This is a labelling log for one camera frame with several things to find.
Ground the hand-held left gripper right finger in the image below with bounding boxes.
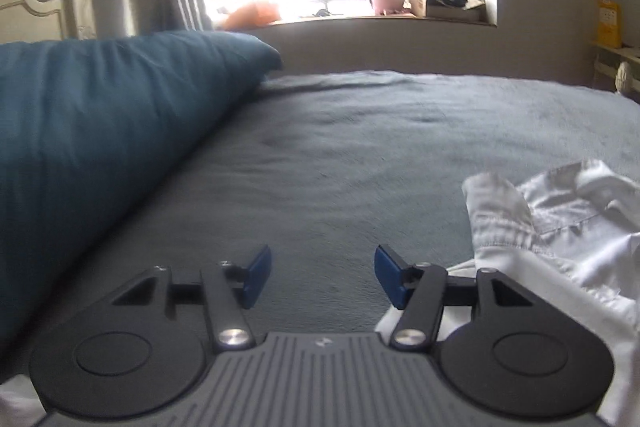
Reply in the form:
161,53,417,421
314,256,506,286
374,244,537,352

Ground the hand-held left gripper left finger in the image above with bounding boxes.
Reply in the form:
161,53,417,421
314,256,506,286
111,244,273,353

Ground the white button shirt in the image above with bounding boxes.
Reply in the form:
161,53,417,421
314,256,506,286
375,159,640,427

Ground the grey bed blanket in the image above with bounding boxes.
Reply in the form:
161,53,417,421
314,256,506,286
0,69,640,373

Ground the teal pillow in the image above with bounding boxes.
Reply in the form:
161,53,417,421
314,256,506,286
0,29,283,353

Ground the orange bag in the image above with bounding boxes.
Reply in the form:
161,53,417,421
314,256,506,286
220,1,281,30

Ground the cardboard box on windowsill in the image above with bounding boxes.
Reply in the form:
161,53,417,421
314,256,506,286
425,0,488,25

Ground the cream bedpost finial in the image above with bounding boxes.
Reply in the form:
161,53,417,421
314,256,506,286
615,62,633,95

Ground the cream desk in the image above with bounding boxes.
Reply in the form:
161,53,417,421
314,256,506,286
590,39,640,98

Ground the yellow box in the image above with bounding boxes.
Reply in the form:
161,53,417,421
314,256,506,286
597,0,623,48

